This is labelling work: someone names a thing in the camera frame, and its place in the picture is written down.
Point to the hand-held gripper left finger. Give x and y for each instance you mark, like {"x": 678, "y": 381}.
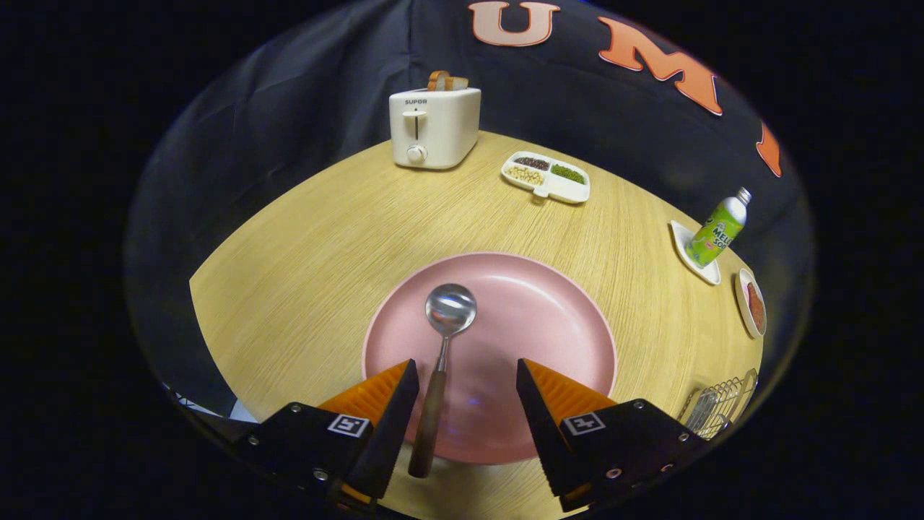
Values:
{"x": 393, "y": 426}

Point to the brown meat piece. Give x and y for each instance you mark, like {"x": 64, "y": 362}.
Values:
{"x": 756, "y": 305}

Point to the white round food plate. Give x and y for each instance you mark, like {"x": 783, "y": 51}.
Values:
{"x": 742, "y": 303}

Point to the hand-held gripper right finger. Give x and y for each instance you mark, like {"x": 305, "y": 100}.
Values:
{"x": 541, "y": 426}

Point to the white toaster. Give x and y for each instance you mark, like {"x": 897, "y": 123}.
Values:
{"x": 440, "y": 130}

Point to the pink plate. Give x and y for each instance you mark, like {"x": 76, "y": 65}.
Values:
{"x": 534, "y": 318}

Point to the brown toast slice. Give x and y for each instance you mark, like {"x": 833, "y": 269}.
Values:
{"x": 447, "y": 82}

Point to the white divided dish with beans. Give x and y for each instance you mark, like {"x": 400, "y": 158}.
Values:
{"x": 563, "y": 192}

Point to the green soda bottle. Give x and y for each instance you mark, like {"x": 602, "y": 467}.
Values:
{"x": 715, "y": 235}

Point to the white square coaster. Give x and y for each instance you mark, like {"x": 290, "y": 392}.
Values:
{"x": 682, "y": 242}

